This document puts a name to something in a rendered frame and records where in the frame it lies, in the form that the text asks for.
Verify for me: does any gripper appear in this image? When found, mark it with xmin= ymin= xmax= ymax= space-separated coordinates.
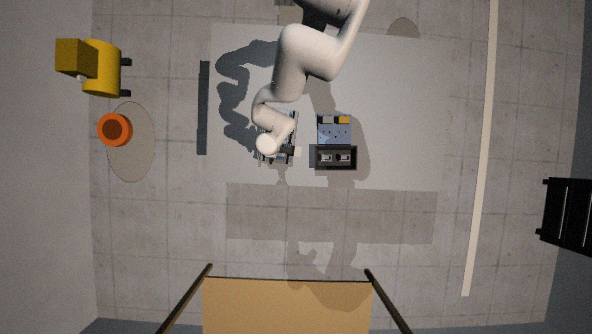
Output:
xmin=264 ymin=153 xmax=277 ymax=164

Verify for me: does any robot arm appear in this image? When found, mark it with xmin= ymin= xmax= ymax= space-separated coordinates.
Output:
xmin=251 ymin=0 xmax=370 ymax=157

